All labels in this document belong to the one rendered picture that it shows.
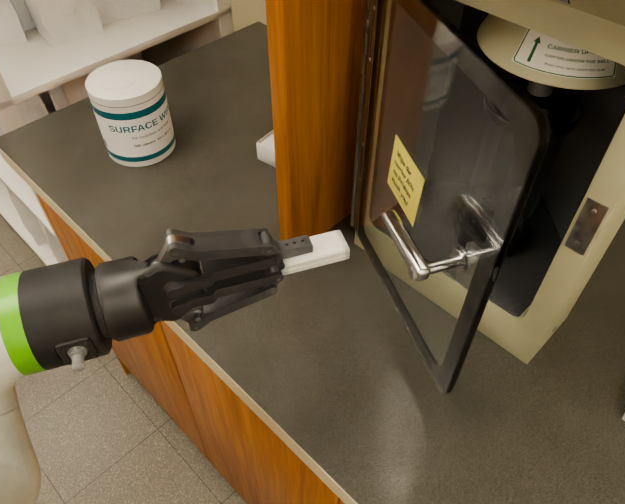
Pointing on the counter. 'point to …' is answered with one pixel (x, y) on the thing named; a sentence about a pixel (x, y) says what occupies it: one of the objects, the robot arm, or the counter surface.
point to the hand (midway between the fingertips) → (311, 252)
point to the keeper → (586, 226)
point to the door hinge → (360, 107)
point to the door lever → (417, 268)
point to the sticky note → (405, 180)
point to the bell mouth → (547, 58)
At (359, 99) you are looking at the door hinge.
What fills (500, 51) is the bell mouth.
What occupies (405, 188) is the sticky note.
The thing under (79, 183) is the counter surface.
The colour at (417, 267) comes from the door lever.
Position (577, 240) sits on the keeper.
